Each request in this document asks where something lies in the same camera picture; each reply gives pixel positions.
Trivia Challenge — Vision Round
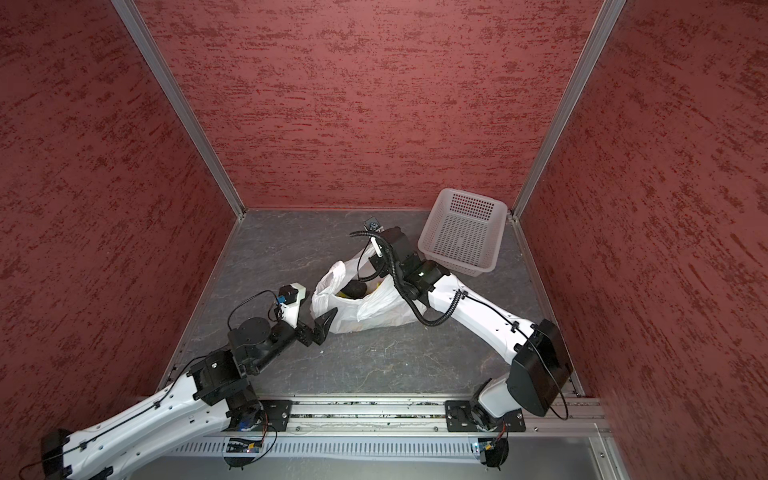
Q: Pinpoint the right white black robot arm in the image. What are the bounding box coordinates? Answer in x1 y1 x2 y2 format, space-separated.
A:
350 227 573 431

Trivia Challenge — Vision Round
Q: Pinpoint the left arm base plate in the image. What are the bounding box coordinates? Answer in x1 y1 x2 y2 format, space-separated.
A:
235 399 293 433

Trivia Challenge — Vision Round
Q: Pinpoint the aluminium corner post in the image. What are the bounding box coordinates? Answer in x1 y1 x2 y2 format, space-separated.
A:
511 0 628 222
110 0 247 221

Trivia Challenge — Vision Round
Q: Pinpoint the white perforated plastic basket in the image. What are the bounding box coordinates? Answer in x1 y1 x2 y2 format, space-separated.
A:
418 188 508 277

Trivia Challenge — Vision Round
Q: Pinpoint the left aluminium corner post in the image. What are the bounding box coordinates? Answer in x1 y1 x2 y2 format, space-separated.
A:
110 0 247 221

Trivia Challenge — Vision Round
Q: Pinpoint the right circuit board with wires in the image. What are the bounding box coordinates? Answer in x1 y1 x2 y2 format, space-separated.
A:
473 424 509 470

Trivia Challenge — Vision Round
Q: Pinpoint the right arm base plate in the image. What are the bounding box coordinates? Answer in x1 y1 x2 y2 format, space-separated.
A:
444 400 526 433

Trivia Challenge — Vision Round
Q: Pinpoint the right aluminium corner post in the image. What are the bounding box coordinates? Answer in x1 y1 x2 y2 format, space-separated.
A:
511 0 628 222

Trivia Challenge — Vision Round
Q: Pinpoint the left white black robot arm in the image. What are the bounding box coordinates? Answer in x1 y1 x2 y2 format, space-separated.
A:
36 309 338 479

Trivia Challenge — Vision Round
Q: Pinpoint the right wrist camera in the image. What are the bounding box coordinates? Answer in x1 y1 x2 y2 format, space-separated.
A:
364 217 389 257

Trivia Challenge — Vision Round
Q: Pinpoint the white plastic bag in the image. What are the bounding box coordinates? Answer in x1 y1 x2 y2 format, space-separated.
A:
310 244 417 334

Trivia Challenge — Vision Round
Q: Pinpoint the circuit board with wires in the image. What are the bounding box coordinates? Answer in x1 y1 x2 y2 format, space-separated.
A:
473 424 509 470
222 426 279 469

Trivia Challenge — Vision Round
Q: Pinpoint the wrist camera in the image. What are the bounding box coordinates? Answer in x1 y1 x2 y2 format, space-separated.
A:
364 217 389 257
276 283 306 329

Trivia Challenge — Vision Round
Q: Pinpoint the aluminium front rail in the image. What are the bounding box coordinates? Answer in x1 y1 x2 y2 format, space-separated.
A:
122 394 612 438

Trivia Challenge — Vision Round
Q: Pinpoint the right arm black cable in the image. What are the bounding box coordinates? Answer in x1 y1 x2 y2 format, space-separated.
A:
349 230 468 328

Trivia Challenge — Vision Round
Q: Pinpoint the left circuit board with wires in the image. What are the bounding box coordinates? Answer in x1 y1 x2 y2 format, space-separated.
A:
222 426 279 469

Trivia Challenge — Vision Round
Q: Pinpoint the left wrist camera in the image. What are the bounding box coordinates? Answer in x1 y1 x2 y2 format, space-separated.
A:
276 283 306 329

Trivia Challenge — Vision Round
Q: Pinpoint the yellow banana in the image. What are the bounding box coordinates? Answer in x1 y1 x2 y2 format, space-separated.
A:
336 280 379 300

